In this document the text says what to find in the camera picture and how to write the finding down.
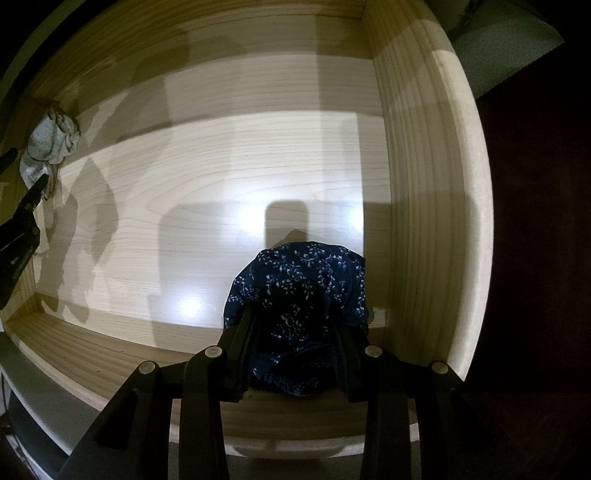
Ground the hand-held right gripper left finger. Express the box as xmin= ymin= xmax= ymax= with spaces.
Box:
xmin=58 ymin=305 xmax=259 ymax=480

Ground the navy floral underwear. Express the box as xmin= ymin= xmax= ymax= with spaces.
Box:
xmin=222 ymin=241 xmax=370 ymax=398

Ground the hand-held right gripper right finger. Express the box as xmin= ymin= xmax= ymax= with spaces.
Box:
xmin=332 ymin=314 xmax=465 ymax=480

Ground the grey and white underwear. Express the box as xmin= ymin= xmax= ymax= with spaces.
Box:
xmin=19 ymin=105 xmax=81 ymax=254

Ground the light wooden drawer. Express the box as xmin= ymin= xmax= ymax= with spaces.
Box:
xmin=0 ymin=0 xmax=490 ymax=457

